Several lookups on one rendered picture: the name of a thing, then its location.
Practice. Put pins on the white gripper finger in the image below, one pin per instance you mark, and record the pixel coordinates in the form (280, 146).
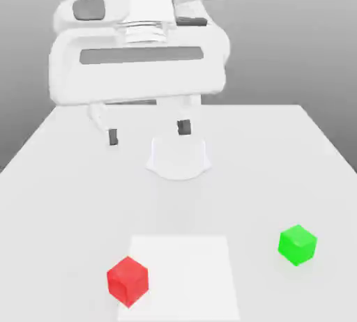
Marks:
(112, 136)
(184, 127)

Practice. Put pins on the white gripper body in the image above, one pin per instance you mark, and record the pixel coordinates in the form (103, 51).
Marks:
(139, 82)

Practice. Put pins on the small red cube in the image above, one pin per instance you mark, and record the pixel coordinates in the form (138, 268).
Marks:
(127, 281)

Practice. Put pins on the small green cube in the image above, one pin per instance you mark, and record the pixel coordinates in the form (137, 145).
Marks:
(297, 245)

